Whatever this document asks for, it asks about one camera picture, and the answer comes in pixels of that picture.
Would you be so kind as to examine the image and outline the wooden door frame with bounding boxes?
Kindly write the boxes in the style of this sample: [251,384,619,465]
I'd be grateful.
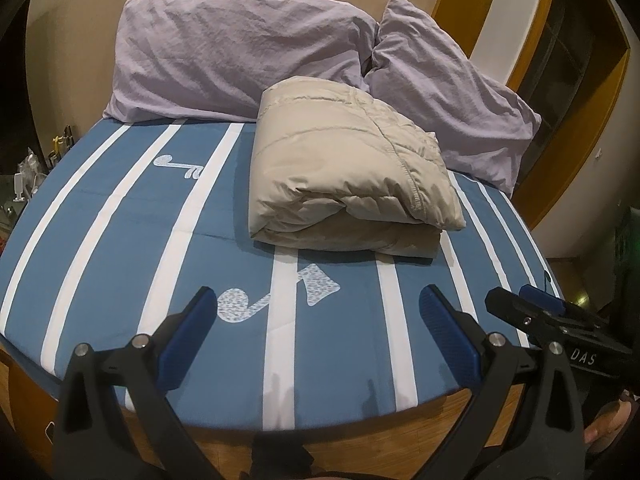
[432,0,632,232]

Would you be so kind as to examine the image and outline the wooden bed frame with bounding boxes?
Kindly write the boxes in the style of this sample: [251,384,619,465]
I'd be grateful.
[0,345,531,480]

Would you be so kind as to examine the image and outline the small white bedside object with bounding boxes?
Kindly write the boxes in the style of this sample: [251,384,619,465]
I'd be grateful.
[14,149,42,202]

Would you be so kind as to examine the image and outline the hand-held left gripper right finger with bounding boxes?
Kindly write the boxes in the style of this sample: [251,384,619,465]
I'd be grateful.
[419,284,587,480]

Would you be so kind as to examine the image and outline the large purple pillow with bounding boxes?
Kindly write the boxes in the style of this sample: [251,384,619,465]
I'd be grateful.
[102,0,379,124]

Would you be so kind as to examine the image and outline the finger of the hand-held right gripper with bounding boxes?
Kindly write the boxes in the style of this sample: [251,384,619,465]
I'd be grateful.
[519,284,572,315]
[484,287,557,334]

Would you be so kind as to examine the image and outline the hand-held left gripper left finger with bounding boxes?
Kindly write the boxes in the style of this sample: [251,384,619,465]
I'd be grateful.
[54,286,236,480]

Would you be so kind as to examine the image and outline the blue white striped bed sheet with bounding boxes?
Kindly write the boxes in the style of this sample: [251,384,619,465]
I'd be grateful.
[0,117,562,432]

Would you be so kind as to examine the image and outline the person's right hand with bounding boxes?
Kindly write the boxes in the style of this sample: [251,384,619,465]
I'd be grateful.
[584,394,637,453]

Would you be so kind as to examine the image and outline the yellow black bedside tools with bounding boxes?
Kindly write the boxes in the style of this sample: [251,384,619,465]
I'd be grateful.
[47,124,77,167]

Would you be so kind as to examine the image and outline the small purple pillow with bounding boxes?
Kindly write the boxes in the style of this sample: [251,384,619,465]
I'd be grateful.
[362,0,543,199]

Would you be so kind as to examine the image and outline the beige puffer jacket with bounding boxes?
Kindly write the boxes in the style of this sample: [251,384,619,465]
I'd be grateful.
[246,76,467,262]

